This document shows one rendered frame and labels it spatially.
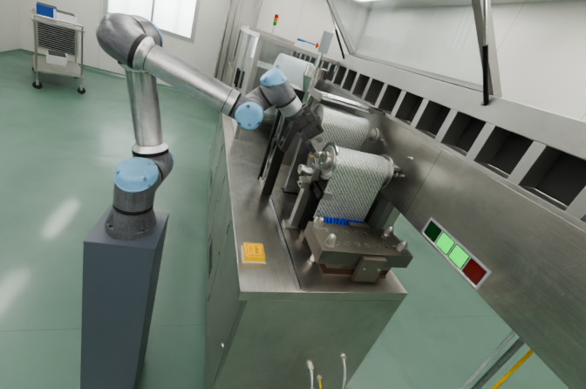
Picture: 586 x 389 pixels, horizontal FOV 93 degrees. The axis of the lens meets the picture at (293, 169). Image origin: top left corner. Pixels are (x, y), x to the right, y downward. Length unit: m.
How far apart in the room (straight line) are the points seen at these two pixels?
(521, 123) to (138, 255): 1.20
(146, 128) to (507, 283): 1.14
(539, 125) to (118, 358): 1.62
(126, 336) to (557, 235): 1.39
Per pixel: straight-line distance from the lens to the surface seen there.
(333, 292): 1.07
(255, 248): 1.05
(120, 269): 1.11
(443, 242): 1.08
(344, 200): 1.15
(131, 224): 1.03
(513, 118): 1.03
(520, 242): 0.96
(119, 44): 0.86
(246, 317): 1.05
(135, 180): 0.95
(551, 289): 0.94
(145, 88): 1.01
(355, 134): 1.31
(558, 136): 0.96
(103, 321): 1.31
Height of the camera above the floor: 1.60
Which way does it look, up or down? 23 degrees down
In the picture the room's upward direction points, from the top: 19 degrees clockwise
